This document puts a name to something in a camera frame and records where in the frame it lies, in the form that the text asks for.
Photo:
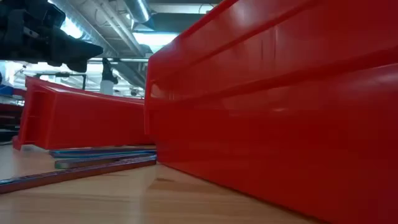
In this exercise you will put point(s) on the black background rig frame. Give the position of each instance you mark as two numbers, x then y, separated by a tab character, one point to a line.
62	74

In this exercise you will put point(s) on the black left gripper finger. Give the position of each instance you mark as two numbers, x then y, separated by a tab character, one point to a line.
74	51

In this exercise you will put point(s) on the long ceiling light bar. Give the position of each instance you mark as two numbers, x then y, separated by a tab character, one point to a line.
130	59

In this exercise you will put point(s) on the large silver ventilation duct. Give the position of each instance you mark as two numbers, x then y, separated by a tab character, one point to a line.
102	21

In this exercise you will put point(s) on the spray bottle with black trigger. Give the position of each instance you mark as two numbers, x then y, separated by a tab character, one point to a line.
107	87

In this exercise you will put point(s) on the red plastic storage bin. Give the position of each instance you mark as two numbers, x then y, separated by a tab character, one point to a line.
280	109
77	121

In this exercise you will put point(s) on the red storage rack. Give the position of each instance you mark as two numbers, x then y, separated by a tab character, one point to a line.
12	107

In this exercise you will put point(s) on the fluorescent ceiling light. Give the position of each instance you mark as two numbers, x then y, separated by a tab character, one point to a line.
155	39

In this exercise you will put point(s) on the round silver ceiling duct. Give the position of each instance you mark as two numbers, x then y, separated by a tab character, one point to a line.
140	9

